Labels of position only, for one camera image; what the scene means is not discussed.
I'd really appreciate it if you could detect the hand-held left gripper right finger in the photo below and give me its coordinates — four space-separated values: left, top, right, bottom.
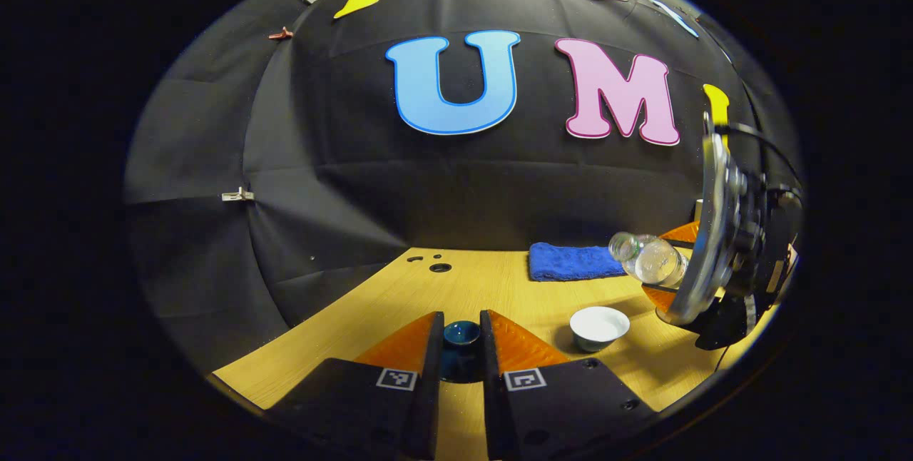
479 309 657 461

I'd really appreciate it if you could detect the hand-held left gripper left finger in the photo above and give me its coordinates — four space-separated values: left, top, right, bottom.
267 311 444 461

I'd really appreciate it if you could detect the clear plastic water bottle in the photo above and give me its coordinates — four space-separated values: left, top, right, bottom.
608 231 689 288

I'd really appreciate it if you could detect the dark teal teacup lid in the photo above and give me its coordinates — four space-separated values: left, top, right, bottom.
441 320 483 383

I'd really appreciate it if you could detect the white teacup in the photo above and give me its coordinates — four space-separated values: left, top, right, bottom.
569 305 631 353

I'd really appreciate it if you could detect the blue towel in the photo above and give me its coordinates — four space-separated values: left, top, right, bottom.
528 242 628 282

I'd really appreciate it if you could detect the black backdrop cloth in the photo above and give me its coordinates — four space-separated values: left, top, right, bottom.
125 0 800 376

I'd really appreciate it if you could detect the black cable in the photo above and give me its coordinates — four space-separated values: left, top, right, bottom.
712 122 805 194

